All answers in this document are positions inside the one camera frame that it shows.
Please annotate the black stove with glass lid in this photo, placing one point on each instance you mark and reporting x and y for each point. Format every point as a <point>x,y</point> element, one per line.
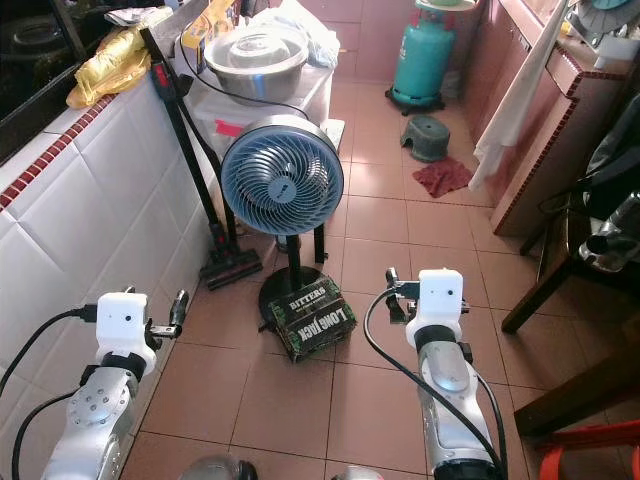
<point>40,50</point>

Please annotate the green Long Jack Bitters box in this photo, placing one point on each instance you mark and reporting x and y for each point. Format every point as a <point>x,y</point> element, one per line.
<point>310,322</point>

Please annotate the yellow plastic bag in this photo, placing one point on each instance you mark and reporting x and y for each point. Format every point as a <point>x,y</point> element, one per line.
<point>108,66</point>

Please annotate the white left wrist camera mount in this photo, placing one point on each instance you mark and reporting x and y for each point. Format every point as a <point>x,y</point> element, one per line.
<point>122,322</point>

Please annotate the white hanging cloth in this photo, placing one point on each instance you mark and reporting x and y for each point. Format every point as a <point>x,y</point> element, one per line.
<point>510,110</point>

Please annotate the grey robot left knee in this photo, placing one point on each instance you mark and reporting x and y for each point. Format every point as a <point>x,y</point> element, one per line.
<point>218,468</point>

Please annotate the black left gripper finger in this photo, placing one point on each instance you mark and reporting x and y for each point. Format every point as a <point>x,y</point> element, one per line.
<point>181,312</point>

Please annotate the steel pot with lid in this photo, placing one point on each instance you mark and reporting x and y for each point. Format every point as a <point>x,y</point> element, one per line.
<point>257,58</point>

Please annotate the teal gas cylinder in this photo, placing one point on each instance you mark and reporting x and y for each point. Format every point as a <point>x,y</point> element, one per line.
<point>420,58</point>

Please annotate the steel kettle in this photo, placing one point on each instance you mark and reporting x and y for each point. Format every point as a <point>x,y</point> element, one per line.
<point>615,240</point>

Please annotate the dark wooden table leg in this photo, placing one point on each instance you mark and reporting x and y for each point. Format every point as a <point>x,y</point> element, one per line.
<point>575,390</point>

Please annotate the grey robot knee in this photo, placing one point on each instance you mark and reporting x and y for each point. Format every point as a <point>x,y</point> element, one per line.
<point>358,473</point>
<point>218,468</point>

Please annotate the blue standing fan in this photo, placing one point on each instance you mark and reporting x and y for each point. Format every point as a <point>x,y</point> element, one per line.
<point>282,178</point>

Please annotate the red plastic stool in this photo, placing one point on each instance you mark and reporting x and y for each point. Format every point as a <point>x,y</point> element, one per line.
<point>585,445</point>

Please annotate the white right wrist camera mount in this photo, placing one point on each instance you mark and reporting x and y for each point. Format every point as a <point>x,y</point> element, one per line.
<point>440,300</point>

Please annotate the dark wooden chair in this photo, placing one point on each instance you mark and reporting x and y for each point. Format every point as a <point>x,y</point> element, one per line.
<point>560,270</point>

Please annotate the grey robot right knee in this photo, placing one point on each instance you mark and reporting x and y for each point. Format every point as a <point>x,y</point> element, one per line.
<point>358,473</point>

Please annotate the black red stick vacuum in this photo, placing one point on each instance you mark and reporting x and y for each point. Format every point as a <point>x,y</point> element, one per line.
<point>188,150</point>

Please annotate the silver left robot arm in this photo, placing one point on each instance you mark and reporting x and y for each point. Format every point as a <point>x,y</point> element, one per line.
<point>100,410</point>

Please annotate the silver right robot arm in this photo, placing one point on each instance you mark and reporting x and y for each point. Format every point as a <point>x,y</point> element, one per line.
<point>455,400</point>

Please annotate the brown kitchen cabinet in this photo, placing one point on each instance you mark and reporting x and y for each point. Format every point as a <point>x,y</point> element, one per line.
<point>540,160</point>

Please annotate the small green plastic stool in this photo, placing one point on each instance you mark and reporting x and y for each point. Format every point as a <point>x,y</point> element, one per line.
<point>426,138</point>

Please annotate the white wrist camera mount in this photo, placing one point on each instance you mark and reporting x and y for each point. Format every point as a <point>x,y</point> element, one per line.
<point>440,300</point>
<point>122,322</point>

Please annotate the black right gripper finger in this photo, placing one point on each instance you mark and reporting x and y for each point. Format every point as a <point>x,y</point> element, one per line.
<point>394,294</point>

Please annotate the red floor rag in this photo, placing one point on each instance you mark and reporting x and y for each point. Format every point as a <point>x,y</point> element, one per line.
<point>442,178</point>

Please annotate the black bag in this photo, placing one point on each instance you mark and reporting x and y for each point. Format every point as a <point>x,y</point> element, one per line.
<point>618,160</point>

